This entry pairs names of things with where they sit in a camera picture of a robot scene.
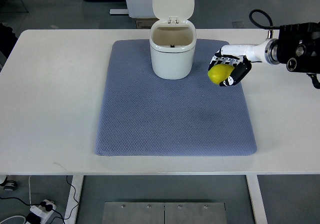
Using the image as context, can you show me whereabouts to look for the yellow lemon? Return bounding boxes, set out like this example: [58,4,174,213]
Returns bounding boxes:
[207,64,235,85]

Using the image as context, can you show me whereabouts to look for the white trash bin with lid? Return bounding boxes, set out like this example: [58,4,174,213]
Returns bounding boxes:
[149,0,197,80]

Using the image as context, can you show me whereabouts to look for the white table leg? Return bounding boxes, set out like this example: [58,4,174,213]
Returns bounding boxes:
[246,174,268,224]
[64,175,84,224]

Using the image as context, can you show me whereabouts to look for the left white table leg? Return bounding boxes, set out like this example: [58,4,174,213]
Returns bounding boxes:
[64,175,84,224]

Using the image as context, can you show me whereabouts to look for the white power strip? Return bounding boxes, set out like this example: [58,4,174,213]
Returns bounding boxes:
[25,199,57,224]

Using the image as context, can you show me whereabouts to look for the right white table leg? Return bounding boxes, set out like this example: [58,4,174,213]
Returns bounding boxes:
[246,174,268,224]

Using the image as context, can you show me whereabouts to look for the cardboard box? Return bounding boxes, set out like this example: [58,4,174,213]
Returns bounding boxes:
[135,18,158,29]

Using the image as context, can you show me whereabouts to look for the white cable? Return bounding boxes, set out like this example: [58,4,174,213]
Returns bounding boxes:
[0,175,33,224]

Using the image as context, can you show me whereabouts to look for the caster wheel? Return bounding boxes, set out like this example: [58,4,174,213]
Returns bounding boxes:
[0,175,17,191]

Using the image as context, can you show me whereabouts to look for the blue quilted mat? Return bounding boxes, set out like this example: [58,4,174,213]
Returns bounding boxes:
[95,39,257,156]

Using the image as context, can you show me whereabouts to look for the grey metal floor plate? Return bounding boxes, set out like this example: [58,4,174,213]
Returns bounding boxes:
[102,202,227,223]

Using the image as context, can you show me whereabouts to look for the black object at left edge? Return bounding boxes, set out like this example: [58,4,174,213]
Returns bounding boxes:
[0,23,18,59]

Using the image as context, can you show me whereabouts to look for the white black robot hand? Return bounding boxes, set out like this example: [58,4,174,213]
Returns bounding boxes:
[208,39,279,86]

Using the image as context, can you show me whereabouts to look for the black power cable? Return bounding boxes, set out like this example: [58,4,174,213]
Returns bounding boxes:
[0,175,80,224]

